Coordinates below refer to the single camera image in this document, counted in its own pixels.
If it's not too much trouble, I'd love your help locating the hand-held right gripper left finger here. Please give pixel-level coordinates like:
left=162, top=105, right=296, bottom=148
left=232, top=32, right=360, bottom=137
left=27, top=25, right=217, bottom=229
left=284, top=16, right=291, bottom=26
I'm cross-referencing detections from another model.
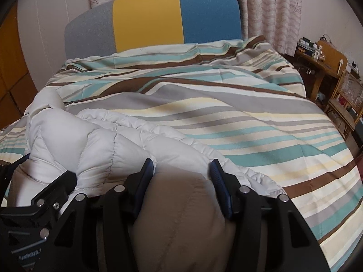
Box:
left=54, top=158, right=154, bottom=272

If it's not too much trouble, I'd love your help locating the wooden rattan chair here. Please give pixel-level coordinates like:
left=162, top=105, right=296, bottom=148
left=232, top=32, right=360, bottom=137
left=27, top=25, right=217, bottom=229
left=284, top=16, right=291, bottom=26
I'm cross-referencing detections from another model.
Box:
left=326, top=69, right=363, bottom=132

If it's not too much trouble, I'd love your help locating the brown wooden board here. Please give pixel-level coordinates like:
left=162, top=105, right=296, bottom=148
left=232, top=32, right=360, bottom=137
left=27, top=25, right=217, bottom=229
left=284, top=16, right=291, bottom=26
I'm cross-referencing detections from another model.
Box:
left=316, top=40, right=348, bottom=75

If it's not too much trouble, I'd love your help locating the grey yellow blue headboard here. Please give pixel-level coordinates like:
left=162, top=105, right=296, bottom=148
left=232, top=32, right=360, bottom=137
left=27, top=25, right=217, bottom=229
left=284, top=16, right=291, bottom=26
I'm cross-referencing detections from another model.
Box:
left=65, top=0, right=243, bottom=60

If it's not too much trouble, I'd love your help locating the white down jacket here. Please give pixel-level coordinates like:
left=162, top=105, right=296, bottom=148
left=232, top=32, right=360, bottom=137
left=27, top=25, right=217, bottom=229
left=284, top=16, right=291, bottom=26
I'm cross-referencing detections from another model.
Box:
left=1, top=89, right=285, bottom=272

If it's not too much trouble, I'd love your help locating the wooden desk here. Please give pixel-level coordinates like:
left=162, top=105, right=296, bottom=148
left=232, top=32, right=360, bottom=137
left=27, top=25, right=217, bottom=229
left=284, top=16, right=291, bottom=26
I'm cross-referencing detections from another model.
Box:
left=289, top=48, right=338, bottom=102

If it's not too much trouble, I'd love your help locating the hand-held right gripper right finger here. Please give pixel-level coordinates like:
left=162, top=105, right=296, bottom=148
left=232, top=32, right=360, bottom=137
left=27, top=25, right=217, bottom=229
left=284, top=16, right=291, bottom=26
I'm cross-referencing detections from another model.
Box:
left=209, top=159, right=331, bottom=272

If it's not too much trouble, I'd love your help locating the pink patterned curtain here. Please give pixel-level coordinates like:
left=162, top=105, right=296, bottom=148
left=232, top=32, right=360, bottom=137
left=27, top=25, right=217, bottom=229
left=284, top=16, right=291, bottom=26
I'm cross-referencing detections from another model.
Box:
left=233, top=0, right=302, bottom=56

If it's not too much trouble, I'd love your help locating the black box with small items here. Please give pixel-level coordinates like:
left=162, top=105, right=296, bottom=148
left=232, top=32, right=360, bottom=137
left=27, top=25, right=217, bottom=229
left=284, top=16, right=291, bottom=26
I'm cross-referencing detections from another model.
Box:
left=296, top=36, right=319, bottom=54

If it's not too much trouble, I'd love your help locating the orange wooden wardrobe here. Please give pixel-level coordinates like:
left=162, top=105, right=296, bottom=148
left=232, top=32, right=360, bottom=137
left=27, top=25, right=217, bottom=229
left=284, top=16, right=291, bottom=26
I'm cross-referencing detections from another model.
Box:
left=0, top=1, right=37, bottom=125

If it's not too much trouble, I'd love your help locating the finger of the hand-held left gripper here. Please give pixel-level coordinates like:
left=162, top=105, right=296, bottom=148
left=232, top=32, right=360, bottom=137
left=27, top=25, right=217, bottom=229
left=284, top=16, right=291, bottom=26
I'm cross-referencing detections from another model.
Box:
left=30, top=170, right=78, bottom=209

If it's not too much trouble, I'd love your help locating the striped duvet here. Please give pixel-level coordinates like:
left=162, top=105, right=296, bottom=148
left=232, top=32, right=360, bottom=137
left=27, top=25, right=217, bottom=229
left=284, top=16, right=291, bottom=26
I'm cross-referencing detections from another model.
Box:
left=0, top=35, right=362, bottom=272

